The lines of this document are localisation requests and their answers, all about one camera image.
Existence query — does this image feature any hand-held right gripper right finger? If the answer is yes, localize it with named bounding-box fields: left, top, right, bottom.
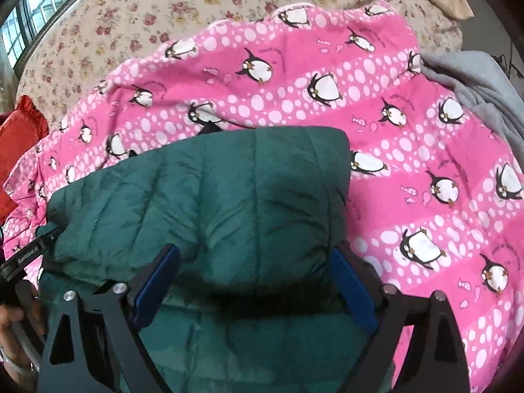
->
left=330, top=247, right=471, bottom=393

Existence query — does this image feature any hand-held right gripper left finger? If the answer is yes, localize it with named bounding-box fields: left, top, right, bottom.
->
left=37, top=244, right=181, bottom=393

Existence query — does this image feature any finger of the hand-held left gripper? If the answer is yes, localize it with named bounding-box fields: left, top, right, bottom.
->
left=37, top=222, right=69, bottom=254

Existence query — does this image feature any green quilted jacket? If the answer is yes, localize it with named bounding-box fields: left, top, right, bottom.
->
left=37, top=126, right=397, bottom=393

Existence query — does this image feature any person's left hand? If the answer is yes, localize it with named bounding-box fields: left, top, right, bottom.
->
left=0, top=284, right=42, bottom=377

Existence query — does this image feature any red ruffled pillow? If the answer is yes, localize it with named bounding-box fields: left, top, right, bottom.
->
left=0, top=95, right=50, bottom=222

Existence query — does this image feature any pink penguin blanket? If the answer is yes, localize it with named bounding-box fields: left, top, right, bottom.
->
left=0, top=2, right=524, bottom=393

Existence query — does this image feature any window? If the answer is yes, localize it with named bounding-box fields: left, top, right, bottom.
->
left=0, top=0, right=120, bottom=68

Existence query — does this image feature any floral bed sheet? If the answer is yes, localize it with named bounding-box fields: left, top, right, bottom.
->
left=16, top=0, right=465, bottom=132

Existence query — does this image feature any grey cloth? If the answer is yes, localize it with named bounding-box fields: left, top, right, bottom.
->
left=421, top=51, right=524, bottom=154

